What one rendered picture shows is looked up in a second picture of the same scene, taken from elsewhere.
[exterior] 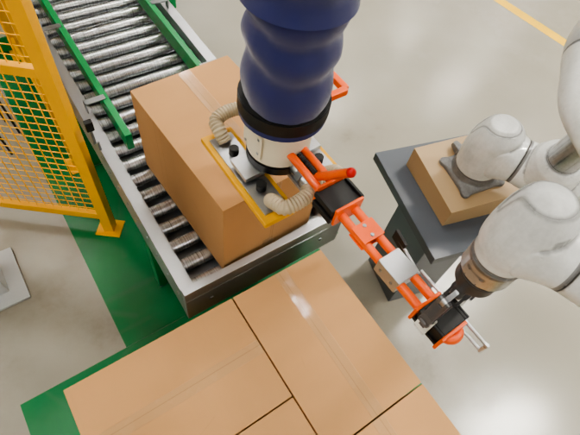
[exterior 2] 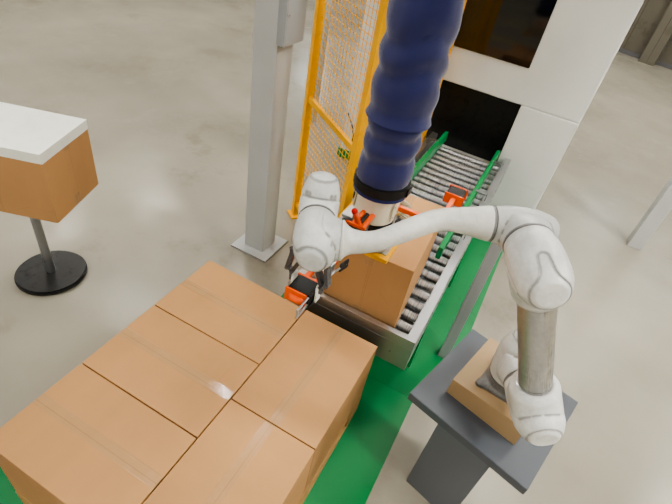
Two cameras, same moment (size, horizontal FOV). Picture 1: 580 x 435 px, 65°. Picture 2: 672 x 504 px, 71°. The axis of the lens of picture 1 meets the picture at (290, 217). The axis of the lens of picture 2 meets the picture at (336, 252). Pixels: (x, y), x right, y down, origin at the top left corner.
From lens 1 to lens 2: 134 cm
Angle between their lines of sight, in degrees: 44
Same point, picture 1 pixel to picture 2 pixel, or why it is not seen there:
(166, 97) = not seen: hidden behind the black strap
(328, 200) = not seen: hidden behind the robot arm
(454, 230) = (450, 402)
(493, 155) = (503, 351)
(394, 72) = (654, 399)
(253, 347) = (279, 331)
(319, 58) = (381, 146)
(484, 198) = (489, 400)
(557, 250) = (305, 196)
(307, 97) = (372, 169)
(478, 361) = not seen: outside the picture
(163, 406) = (221, 302)
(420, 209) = (448, 372)
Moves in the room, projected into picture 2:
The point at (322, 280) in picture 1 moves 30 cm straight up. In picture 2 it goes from (353, 355) to (366, 311)
